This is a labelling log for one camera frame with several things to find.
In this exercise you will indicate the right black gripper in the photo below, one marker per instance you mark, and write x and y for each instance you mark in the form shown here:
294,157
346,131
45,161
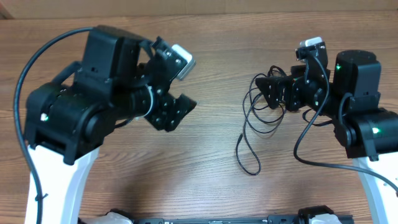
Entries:
272,84

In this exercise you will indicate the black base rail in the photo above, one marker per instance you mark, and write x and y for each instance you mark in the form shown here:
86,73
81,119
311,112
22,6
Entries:
308,215

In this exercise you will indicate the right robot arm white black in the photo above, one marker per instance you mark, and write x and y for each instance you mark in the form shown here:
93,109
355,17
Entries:
349,96

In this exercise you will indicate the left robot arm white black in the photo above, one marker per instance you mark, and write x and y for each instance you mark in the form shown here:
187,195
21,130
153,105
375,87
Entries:
121,77

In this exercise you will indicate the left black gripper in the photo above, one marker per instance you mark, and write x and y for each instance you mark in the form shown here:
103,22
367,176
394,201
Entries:
160,119

